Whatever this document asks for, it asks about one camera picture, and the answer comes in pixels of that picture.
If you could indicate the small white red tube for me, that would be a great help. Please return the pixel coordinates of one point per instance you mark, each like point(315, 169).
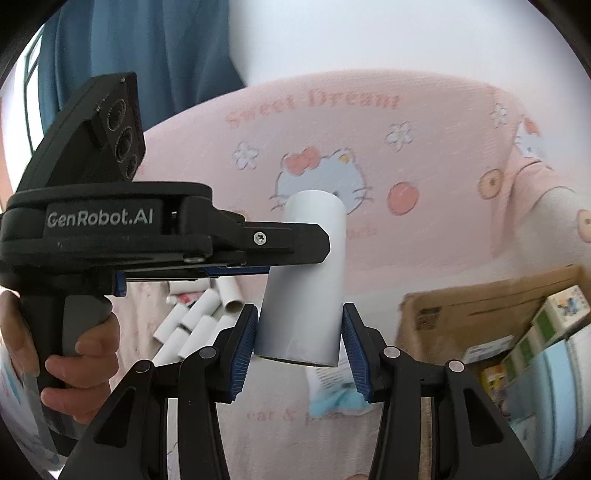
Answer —
point(186, 299)

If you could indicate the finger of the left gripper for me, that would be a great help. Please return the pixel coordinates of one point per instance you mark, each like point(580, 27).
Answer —
point(181, 273)
point(237, 242)

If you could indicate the green white carton box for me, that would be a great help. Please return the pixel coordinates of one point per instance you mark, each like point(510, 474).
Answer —
point(523, 353)

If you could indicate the person's left hand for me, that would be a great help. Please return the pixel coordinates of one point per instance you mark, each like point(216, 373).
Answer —
point(86, 374)

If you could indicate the light blue Lucky box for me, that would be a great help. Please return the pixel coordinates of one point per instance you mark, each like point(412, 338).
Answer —
point(542, 406)

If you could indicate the white paper roll tube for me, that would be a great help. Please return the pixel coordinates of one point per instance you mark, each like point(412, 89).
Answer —
point(168, 353)
point(170, 323)
point(205, 305)
point(301, 316)
point(230, 294)
point(226, 322)
point(180, 287)
point(199, 336)

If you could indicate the cartoon printed carton box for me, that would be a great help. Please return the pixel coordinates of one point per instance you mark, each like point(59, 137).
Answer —
point(561, 314)

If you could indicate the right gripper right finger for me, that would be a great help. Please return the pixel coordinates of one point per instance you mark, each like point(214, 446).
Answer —
point(437, 421)

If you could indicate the blue curtain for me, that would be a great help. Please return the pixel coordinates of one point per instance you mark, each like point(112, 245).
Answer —
point(178, 49)

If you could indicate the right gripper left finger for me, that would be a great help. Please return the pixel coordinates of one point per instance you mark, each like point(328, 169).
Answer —
point(127, 438)

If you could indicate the white flat box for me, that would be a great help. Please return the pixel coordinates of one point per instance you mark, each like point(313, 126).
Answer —
point(578, 346)

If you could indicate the light blue tissue pack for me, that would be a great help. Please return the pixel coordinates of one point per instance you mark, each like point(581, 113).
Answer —
point(332, 390)

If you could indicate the brown cardboard box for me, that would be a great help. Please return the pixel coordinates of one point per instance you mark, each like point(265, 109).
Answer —
point(479, 325)

